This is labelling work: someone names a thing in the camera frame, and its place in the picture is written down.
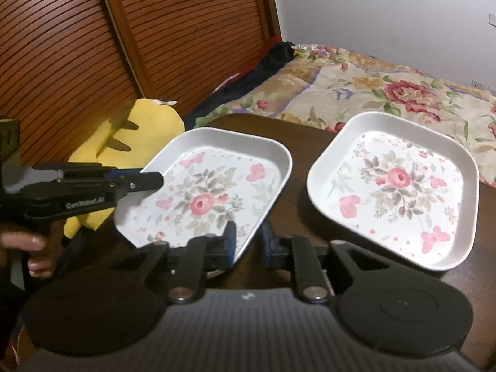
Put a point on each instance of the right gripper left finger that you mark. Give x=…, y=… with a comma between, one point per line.
x=191, y=263

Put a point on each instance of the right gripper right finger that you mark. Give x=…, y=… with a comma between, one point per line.
x=318, y=273

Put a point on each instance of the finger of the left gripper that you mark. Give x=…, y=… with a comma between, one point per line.
x=128, y=181
x=80, y=170

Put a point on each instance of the floral white tray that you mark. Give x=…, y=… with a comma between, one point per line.
x=402, y=186
x=211, y=177

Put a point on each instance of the person's left hand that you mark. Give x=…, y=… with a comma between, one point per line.
x=44, y=249

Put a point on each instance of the yellow plush toy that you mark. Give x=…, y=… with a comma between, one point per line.
x=132, y=137

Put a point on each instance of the wooden slatted headboard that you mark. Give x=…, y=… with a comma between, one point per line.
x=66, y=65

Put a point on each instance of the floral bed quilt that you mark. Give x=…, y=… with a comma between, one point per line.
x=323, y=87

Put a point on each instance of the dark clothes pile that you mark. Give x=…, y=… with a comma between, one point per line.
x=275, y=54

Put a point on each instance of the wall power strip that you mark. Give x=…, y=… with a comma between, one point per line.
x=480, y=86

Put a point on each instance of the white wall switch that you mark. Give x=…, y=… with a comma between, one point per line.
x=492, y=19

